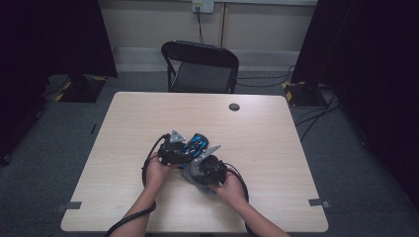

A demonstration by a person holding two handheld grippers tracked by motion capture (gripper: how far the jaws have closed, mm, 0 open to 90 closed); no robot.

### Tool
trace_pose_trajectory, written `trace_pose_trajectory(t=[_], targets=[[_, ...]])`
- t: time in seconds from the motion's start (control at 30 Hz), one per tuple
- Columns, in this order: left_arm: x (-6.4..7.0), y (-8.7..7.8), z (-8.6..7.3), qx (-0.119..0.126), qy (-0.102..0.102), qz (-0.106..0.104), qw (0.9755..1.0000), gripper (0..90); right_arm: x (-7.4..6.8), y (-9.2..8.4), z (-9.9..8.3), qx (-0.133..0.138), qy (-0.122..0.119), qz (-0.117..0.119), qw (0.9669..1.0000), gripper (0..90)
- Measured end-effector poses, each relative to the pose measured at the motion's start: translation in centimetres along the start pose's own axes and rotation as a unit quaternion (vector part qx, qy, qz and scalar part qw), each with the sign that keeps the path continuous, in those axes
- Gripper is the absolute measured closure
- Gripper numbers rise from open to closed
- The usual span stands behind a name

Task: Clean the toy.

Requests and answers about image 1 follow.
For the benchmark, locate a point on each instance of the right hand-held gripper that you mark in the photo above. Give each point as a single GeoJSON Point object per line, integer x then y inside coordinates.
{"type": "Point", "coordinates": [212, 171]}

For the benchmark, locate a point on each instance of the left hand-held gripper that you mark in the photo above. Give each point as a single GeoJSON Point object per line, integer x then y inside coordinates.
{"type": "Point", "coordinates": [171, 154]}

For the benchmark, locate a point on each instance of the grey cloth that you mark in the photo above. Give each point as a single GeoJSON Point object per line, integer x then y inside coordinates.
{"type": "Point", "coordinates": [191, 173]}

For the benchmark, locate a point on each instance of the blue and black toy car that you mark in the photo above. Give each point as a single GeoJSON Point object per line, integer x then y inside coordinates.
{"type": "Point", "coordinates": [197, 143]}

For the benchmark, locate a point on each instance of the person's left hand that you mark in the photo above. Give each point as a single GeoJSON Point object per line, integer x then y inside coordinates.
{"type": "Point", "coordinates": [154, 174]}

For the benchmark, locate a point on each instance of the person's right hand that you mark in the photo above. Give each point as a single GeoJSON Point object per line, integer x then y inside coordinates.
{"type": "Point", "coordinates": [232, 192]}

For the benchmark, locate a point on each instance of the small black floor object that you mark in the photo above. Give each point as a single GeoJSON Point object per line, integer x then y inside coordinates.
{"type": "Point", "coordinates": [94, 128]}

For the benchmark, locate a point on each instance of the black folding chair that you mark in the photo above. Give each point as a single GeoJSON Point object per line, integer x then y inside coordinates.
{"type": "Point", "coordinates": [201, 77]}

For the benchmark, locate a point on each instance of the stand base with yellow tape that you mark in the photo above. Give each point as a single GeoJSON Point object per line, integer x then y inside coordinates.
{"type": "Point", "coordinates": [301, 95]}
{"type": "Point", "coordinates": [82, 90]}

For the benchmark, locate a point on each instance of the grey tape strip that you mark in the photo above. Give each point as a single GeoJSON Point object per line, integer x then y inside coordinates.
{"type": "Point", "coordinates": [318, 202]}
{"type": "Point", "coordinates": [70, 206]}

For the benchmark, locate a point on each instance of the black curtain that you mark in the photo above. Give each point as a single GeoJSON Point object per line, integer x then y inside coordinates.
{"type": "Point", "coordinates": [39, 49]}
{"type": "Point", "coordinates": [372, 65]}

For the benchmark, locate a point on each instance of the white wall socket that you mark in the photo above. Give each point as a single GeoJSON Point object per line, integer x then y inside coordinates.
{"type": "Point", "coordinates": [203, 6]}

